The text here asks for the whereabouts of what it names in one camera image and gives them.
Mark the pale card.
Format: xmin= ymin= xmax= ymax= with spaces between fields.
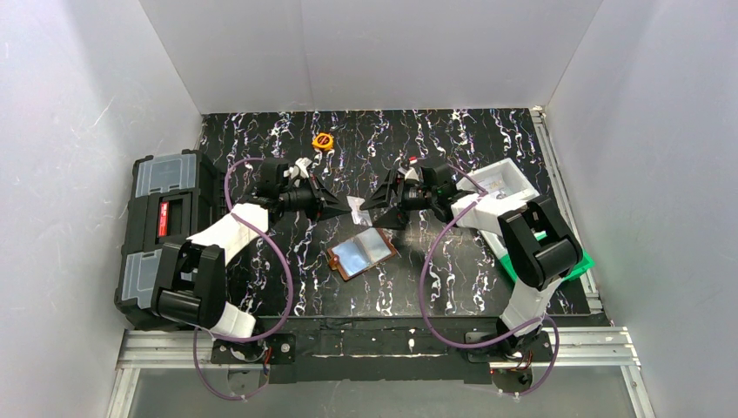
xmin=346 ymin=196 xmax=372 ymax=226

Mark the white card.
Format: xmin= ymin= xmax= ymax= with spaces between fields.
xmin=479 ymin=176 xmax=512 ymax=199

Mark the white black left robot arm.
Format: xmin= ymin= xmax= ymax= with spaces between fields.
xmin=151 ymin=158 xmax=351 ymax=343

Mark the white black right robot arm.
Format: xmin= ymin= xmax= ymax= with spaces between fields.
xmin=360 ymin=158 xmax=584 ymax=353

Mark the orange round cap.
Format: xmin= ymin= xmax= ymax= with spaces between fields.
xmin=312 ymin=132 xmax=334 ymax=152

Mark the white plastic bin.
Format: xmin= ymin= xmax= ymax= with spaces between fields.
xmin=454 ymin=158 xmax=540 ymax=206

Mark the black toolbox with clear lids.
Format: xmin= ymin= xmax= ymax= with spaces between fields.
xmin=113 ymin=149 xmax=226 ymax=331

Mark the green plastic bin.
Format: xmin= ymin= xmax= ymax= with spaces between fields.
xmin=492 ymin=245 xmax=595 ymax=283

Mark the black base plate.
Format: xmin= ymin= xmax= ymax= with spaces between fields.
xmin=208 ymin=317 xmax=554 ymax=384

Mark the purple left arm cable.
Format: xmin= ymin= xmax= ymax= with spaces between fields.
xmin=191 ymin=157 xmax=295 ymax=402

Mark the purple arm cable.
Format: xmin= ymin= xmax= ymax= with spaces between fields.
xmin=191 ymin=157 xmax=295 ymax=402
xmin=419 ymin=164 xmax=560 ymax=399

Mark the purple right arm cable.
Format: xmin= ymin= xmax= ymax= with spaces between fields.
xmin=419 ymin=164 xmax=560 ymax=399

